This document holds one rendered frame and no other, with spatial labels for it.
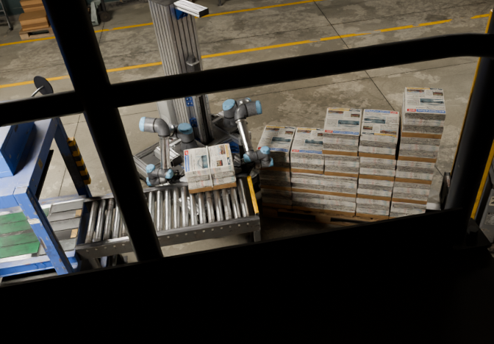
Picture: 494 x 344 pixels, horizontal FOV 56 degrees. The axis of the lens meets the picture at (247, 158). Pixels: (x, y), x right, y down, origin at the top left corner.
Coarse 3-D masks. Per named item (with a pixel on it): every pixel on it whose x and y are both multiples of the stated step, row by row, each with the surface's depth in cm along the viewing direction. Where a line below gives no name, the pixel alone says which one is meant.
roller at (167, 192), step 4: (168, 192) 369; (168, 196) 365; (168, 200) 362; (168, 204) 358; (168, 208) 355; (168, 212) 351; (168, 216) 348; (168, 220) 345; (168, 224) 341; (168, 228) 338
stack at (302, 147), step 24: (264, 144) 402; (288, 144) 399; (312, 144) 396; (312, 168) 396; (336, 168) 390; (360, 168) 384; (384, 168) 378; (264, 192) 429; (288, 192) 421; (336, 192) 407; (360, 192) 400; (384, 192) 393; (264, 216) 449; (288, 216) 443; (336, 216) 425
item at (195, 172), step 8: (184, 152) 369; (192, 152) 368; (200, 152) 368; (192, 160) 360; (200, 160) 360; (192, 168) 353; (200, 168) 352; (192, 176) 353; (200, 176) 355; (192, 184) 359; (200, 184) 360
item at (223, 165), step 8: (224, 144) 373; (216, 152) 366; (224, 152) 364; (216, 160) 358; (224, 160) 357; (232, 160) 368; (216, 168) 352; (224, 168) 353; (232, 168) 354; (216, 176) 357; (224, 176) 358; (232, 176) 360; (216, 184) 362
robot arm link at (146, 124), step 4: (140, 120) 359; (144, 120) 358; (148, 120) 358; (152, 120) 357; (140, 124) 358; (144, 124) 357; (148, 124) 356; (152, 124) 356; (168, 124) 395; (172, 124) 398; (140, 128) 360; (144, 128) 359; (148, 128) 357; (152, 128) 356; (172, 128) 394; (152, 132) 367; (156, 132) 360; (172, 132) 394; (172, 136) 399
